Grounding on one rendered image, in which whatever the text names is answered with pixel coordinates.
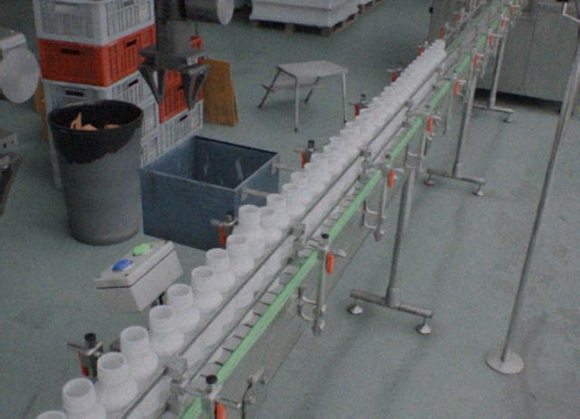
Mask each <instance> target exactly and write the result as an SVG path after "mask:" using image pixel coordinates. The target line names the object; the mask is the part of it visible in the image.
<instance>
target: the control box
mask: <svg viewBox="0 0 580 419"><path fill-rule="evenodd" d="M141 244H150V249H149V250H147V251H145V252H142V253H138V254H135V253H134V249H135V248H134V249H133V250H131V251H130V252H129V253H128V254H126V255H124V256H123V257H121V258H120V259H119V260H117V262H116V263H118V262H120V260H122V259H129V260H130V262H131V264H130V265H129V266H127V267H126V268H122V269H114V265H115V264H116V263H115V264H113V265H112V266H111V267H110V268H107V269H106V270H104V271H103V272H102V273H101V274H100V275H99V276H98V277H97V278H96V279H94V282H95V285H96V287H97V288H98V291H99V294H100V297H101V301H102V303H103V305H104V307H105V310H106V313H109V314H116V313H141V312H142V311H144V310H145V309H146V308H147V307H148V306H149V305H150V309H153V308H154V307H158V306H159V305H158V301H157V298H159V304H160V305H163V300H162V297H163V296H164V295H165V293H164V291H165V289H166V288H167V287H168V286H171V285H172V284H173V283H174V282H175V281H176V280H177V279H178V278H179V277H180V276H181V274H182V273H183V272H182V269H181V266H180V264H179V259H178V256H177V253H176V251H175V249H174V246H173V242H172V241H161V242H151V243H141ZM139 245H140V244H138V245H137V247H138V246H139Z"/></svg>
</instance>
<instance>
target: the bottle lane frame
mask: <svg viewBox="0 0 580 419"><path fill-rule="evenodd" d="M486 39H487V38H486V35H485V34H484V35H483V36H482V38H481V40H480V41H479V42H477V44H476V45H475V46H477V47H476V54H483V53H484V49H485V43H486ZM469 63H470V55H467V58H466V59H465V60H464V61H463V63H462V64H461V65H460V66H459V68H457V69H456V71H457V72H458V73H456V76H458V79H459V76H460V80H461V81H466V83H465V84H467V79H468V74H469ZM449 93H450V82H446V83H445V85H444V86H443V87H442V88H441V90H440V91H439V92H438V93H437V94H436V96H435V97H434V99H433V100H432V101H431V102H430V104H429V105H430V115H431V116H436V115H438V114H437V113H435V112H436V105H437V104H438V105H439V106H440V107H439V113H441V114H446V111H447V105H448V99H449ZM438 117H441V119H440V121H436V123H437V124H438V125H443V123H444V122H445V120H444V116H440V115H438ZM422 124H423V121H422V118H420V117H418V119H417V120H416V121H415V123H413V124H412V127H411V128H410V129H409V131H408V132H407V133H406V134H405V135H403V137H402V138H401V140H400V142H399V143H398V145H397V146H396V147H395V148H394V150H393V151H391V154H390V155H391V162H392V167H393V168H398V169H403V170H405V171H404V174H398V173H396V174H395V176H394V180H393V185H392V188H389V183H387V191H386V199H385V207H384V211H385V210H386V209H387V207H389V206H390V204H391V203H392V200H393V198H394V197H395V195H396V194H397V192H398V191H399V189H400V188H401V185H402V183H404V182H405V181H406V180H407V178H408V177H409V176H410V174H411V171H412V170H413V169H409V168H408V167H407V166H405V161H406V157H407V155H409V153H407V147H408V144H410V146H411V147H410V153H412V154H417V155H418V150H419V144H421V131H422ZM408 158H409V160H408V165H409V166H411V167H415V165H416V164H417V162H416V161H415V160H416V158H415V157H411V156H410V155H409V157H408ZM381 187H382V175H381V170H379V169H377V171H376V173H375V174H373V176H372V177H371V178H370V179H369V180H368V182H367V183H366V184H364V188H363V189H362V190H361V192H360V193H359V194H357V195H356V196H355V198H354V199H353V202H351V201H350V202H351V204H350V206H349V207H348V208H346V211H345V212H343V213H342V214H341V213H340V214H341V217H340V218H339V219H338V220H336V221H335V224H334V225H333V226H332V227H330V228H331V229H330V231H328V232H327V234H328V235H330V240H328V241H332V249H333V250H337V251H341V252H345V253H346V258H338V257H335V259H334V263H333V273H332V275H330V273H327V264H326V275H325V286H324V301H325V300H326V298H327V297H328V295H329V294H331V292H332V291H333V289H334V286H335V285H336V283H337V282H338V280H339V279H340V277H341V276H342V275H343V273H344V272H345V270H346V269H347V268H348V267H349V265H350V264H351V262H352V261H353V258H354V256H355V255H356V253H357V252H359V250H360V249H361V247H362V246H363V243H364V241H365V240H366V239H367V238H368V236H369V235H370V233H371V232H372V230H371V229H367V228H366V227H365V226H364V225H363V215H364V214H365V212H367V211H366V210H364V206H365V200H366V199H367V198H368V201H369V204H368V210H369V211H373V212H377V213H378V210H379V203H380V195H381ZM318 271H319V260H318V258H317V252H316V251H312V253H311V254H310V255H309V257H308V258H305V263H304V264H303V265H302V266H301V267H299V268H298V270H297V271H296V272H295V275H294V276H291V277H292V278H291V280H290V281H289V282H288V283H287V285H284V284H282V285H284V287H283V290H282V291H281V292H280V294H279V295H276V299H275V300H274V301H273V304H271V305H267V306H268V309H267V310H266V311H265V313H264V314H263V315H262V316H260V315H257V316H260V319H259V320H258V322H256V323H255V324H254V326H249V327H250V331H249V332H248V333H247V335H246V337H245V338H244V339H241V338H238V339H240V343H239V345H238V346H237V347H236V349H235V351H233V352H232V351H228V352H230V353H231V356H230V357H228V358H227V360H226V361H225V362H224V364H218V363H216V364H218V365H220V369H219V370H218V371H217V373H216V374H215V375H216V376H217V378H218V381H217V382H218V383H220V384H221V385H222V386H223V396H225V397H228V398H231V399H233V401H236V402H239V403H241V407H240V410H239V411H236V410H233V409H231V408H227V409H226V419H244V398H245V395H246V392H247V389H248V387H249V386H250V385H251V384H253V383H254V382H255V380H256V378H255V376H256V374H258V373H259V372H260V370H261V369H262V367H263V365H265V366H266V368H267V369H268V384H269V382H270V381H271V380H273V378H274V377H275V375H276V373H277V372H278V370H279V369H280V367H281V365H282V364H283V363H284V361H285V359H286V358H287V357H288V356H289V355H290V353H291V352H292V349H293V348H294V346H295V344H296V343H297V341H298V340H299V338H300V337H302V335H303V334H304V331H305V330H306V329H307V327H308V326H309V324H310V323H311V322H309V321H305V320H303V318H302V316H298V307H299V303H300V302H302V300H303V299H302V298H299V292H300V286H302V285H303V283H305V285H304V286H305V292H304V296H305V298H306V299H308V300H311V301H314V302H316V296H317V283H318ZM313 308H314V306H313V305H309V303H306V302H304V315H305V316H306V317H310V318H313V317H314V314H313V312H312V310H313ZM179 419H207V414H206V411H203V410H201V400H200V397H196V398H195V400H194V401H193V403H192V404H191V406H190V407H189V408H188V409H186V410H185V412H184V414H183V415H182V416H181V418H179Z"/></svg>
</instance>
